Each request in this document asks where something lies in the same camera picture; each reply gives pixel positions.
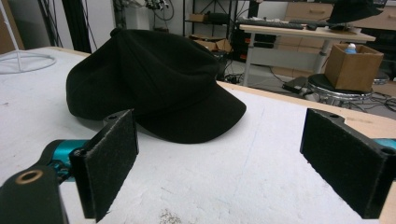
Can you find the black newsboy cap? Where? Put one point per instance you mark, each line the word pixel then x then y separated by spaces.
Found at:
pixel 152 84

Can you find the round black stool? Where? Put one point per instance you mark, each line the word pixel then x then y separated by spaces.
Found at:
pixel 336 90

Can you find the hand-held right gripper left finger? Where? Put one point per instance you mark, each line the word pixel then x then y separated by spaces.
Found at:
pixel 107 161

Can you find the light wooden desk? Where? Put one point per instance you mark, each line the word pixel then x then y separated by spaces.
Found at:
pixel 308 34

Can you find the blue and white bottle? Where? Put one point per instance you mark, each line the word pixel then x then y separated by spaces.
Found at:
pixel 350 48

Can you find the black metal shelf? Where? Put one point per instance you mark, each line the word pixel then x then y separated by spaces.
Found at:
pixel 208 21

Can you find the open cardboard box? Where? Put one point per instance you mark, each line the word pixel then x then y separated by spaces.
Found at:
pixel 214 43

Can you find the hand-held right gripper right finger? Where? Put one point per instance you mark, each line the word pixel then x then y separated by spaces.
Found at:
pixel 345 161

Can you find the black keyboard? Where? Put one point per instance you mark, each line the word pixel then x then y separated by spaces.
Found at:
pixel 271 23

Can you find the black flat box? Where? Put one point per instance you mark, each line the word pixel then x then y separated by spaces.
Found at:
pixel 295 84

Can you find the brown cardboard box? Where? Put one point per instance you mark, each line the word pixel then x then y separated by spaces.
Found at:
pixel 353 68

